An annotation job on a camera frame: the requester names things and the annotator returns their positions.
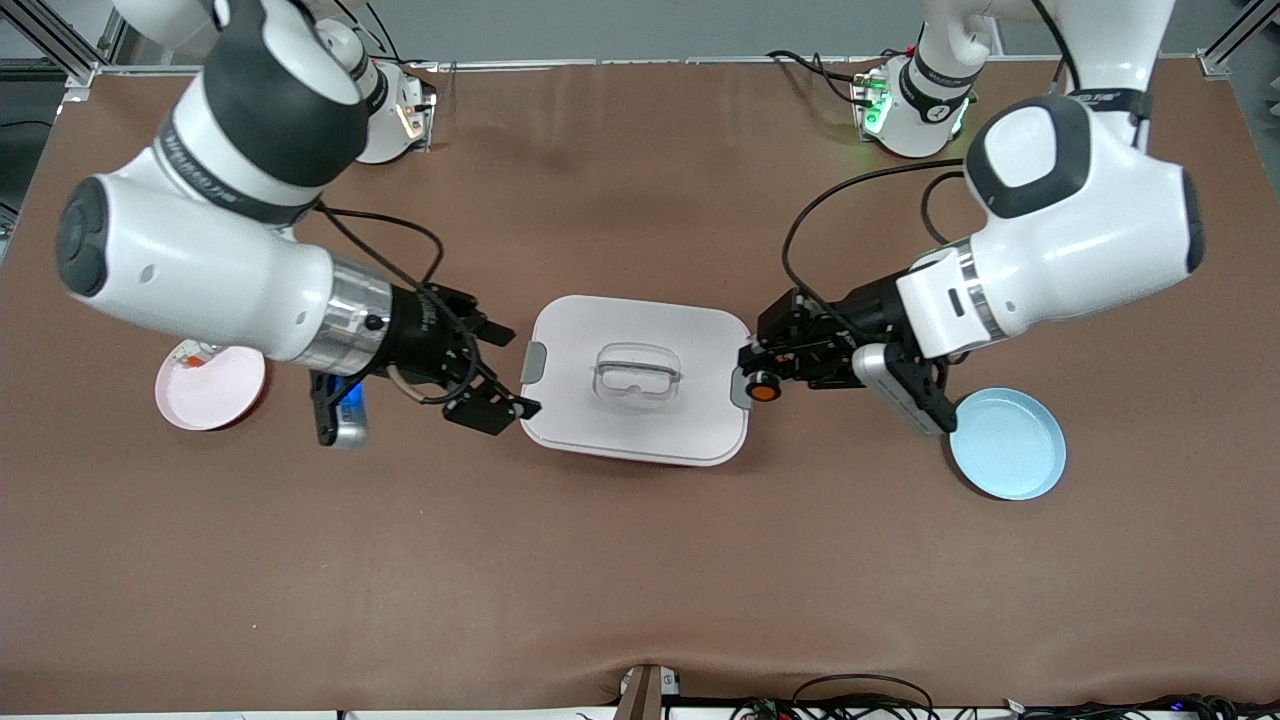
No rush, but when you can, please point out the orange push-button switch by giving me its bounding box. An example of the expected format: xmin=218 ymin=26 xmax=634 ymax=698
xmin=742 ymin=366 xmax=791 ymax=404

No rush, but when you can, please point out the white lidded storage box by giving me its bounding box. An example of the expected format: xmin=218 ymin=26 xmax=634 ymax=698
xmin=518 ymin=294 xmax=755 ymax=468

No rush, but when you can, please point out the brown table cover mat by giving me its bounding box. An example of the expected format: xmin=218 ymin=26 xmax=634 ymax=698
xmin=0 ymin=58 xmax=1280 ymax=713

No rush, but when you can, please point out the light blue round plate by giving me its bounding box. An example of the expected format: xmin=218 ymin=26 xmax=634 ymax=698
xmin=948 ymin=387 xmax=1067 ymax=501

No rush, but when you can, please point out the pale pink round plate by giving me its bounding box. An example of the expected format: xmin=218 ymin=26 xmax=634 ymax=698
xmin=155 ymin=340 xmax=268 ymax=432

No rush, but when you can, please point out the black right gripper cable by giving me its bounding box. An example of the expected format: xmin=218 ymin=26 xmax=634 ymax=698
xmin=315 ymin=205 xmax=501 ymax=406

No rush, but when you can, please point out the black arm base cable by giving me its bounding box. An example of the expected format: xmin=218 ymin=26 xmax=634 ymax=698
xmin=765 ymin=48 xmax=886 ymax=106

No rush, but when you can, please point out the silver table edge rail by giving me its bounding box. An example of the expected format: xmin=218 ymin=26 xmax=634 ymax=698
xmin=95 ymin=55 xmax=1216 ymax=77

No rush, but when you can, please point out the brown camera mount post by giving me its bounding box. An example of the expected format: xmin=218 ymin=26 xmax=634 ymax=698
xmin=613 ymin=663 xmax=666 ymax=720

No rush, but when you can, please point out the small white mount bracket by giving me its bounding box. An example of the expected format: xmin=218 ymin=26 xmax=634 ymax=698
xmin=620 ymin=668 xmax=683 ymax=698

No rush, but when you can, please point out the black cable bundle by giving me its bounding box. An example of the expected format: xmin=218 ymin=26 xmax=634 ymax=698
xmin=730 ymin=673 xmax=1280 ymax=720

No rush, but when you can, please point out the aluminium frame profile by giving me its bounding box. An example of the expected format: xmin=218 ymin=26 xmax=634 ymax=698
xmin=0 ymin=0 xmax=131 ymax=101
xmin=1195 ymin=0 xmax=1280 ymax=76

